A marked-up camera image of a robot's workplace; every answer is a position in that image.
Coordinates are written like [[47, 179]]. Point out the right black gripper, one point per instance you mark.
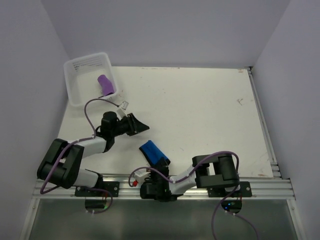
[[162, 167]]

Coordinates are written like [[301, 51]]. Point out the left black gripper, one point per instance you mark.
[[135, 126]]

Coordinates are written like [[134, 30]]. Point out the blue towel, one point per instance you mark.
[[153, 155]]

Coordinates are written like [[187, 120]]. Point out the purple towel black trim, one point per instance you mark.
[[107, 87]]

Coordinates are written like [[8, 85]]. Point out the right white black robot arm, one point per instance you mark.
[[217, 173]]

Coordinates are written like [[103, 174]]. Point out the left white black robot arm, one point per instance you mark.
[[61, 164]]

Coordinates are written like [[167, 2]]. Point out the white plastic basket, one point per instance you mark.
[[81, 78]]

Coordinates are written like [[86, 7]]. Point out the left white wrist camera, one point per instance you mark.
[[122, 109]]

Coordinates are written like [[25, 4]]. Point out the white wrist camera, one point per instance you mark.
[[122, 109], [139, 177]]

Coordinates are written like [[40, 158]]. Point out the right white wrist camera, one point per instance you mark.
[[139, 177]]

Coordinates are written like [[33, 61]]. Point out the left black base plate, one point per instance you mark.
[[101, 189]]

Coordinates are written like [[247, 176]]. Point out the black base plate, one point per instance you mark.
[[243, 190], [101, 189]]

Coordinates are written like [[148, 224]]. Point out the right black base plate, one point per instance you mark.
[[243, 190]]

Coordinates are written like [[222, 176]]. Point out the aluminium table edge rail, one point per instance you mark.
[[270, 150]]

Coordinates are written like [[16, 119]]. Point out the aluminium mounting rail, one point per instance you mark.
[[261, 189]]

